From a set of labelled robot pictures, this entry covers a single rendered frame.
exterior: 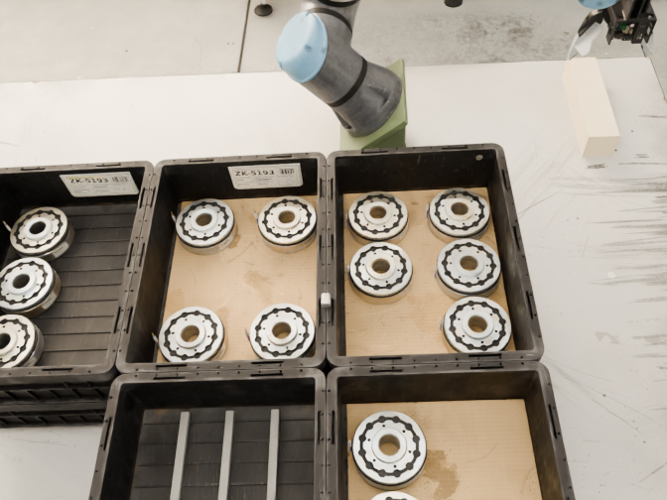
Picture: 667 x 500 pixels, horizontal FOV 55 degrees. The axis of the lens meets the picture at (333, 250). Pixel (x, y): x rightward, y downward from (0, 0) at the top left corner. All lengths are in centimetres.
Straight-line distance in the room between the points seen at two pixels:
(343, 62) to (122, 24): 203
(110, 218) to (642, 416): 98
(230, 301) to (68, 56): 216
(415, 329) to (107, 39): 236
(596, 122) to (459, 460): 79
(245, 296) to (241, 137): 51
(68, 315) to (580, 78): 114
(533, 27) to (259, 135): 170
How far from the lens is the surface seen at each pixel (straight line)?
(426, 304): 106
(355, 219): 112
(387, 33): 287
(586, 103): 150
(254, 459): 98
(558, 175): 143
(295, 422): 99
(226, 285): 111
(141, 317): 103
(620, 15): 133
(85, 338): 114
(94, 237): 125
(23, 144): 168
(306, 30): 124
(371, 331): 103
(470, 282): 105
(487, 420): 99
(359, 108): 129
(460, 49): 280
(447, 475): 96
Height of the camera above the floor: 176
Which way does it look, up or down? 56 degrees down
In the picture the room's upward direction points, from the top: 7 degrees counter-clockwise
